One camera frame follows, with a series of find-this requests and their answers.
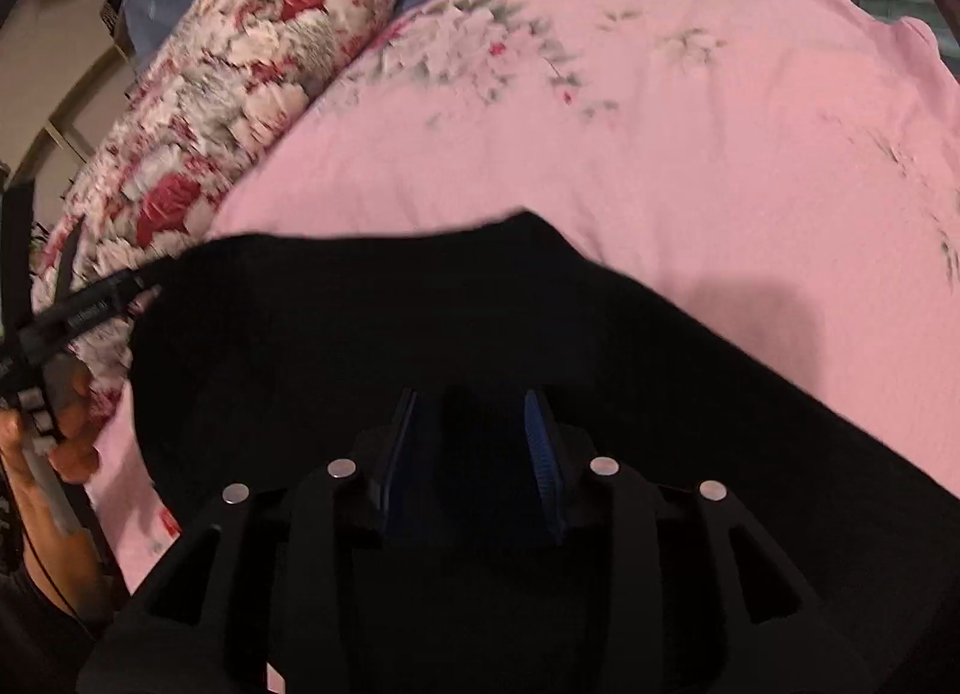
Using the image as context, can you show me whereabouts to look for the black pants with smiley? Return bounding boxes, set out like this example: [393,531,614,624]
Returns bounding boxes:
[80,214,958,692]

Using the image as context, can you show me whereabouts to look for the pink floral bed sheet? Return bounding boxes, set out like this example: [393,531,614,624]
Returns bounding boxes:
[85,0,960,590]

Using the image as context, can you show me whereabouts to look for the person's left hand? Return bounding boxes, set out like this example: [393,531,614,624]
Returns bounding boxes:
[2,354,103,518]

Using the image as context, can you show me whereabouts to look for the red floral pillow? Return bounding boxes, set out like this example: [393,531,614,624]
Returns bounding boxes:
[31,0,406,418]

